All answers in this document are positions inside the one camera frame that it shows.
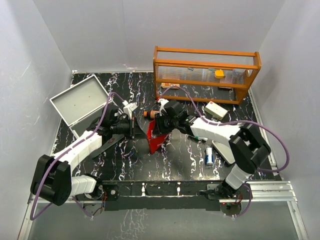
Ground grey divided tray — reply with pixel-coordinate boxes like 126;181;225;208
212;140;235;165

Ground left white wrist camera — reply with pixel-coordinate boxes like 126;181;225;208
122;100;138;119

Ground blue white can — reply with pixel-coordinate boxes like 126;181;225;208
205;147;214;166

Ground white medicine box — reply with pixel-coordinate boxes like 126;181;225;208
204;101;228;120

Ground red first aid pouch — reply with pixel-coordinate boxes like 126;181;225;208
146;120;168;154

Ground wooden display shelf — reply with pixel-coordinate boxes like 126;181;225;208
152;46;262;105

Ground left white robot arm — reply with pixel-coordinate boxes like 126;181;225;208
30;103;147;206

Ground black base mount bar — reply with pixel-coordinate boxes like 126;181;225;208
74;179;253;213

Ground purple cable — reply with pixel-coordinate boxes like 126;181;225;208
159;85;291;217
29;91;127;221

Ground grey open case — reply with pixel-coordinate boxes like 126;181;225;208
50;74;109;140

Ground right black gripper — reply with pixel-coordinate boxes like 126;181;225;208
153;111;179;136

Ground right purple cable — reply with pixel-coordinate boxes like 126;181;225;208
159;85;291;217

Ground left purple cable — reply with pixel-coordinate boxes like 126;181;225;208
29;91;127;221

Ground white green-label bottle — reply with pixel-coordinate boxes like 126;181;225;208
189;135;208;142

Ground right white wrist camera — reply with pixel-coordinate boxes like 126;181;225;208
155;98;169;116

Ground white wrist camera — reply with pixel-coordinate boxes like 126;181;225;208
155;98;169;116
122;100;138;119

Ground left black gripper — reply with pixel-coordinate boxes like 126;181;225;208
111;116;148;140

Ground yellow block on shelf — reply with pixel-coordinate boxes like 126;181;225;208
214;69;225;79

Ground wooden toy block strip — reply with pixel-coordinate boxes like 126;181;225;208
160;82;180;89

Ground amber medicine bottle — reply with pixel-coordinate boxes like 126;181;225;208
143;110;159;119

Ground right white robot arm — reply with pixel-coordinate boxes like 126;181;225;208
154;98;271;199

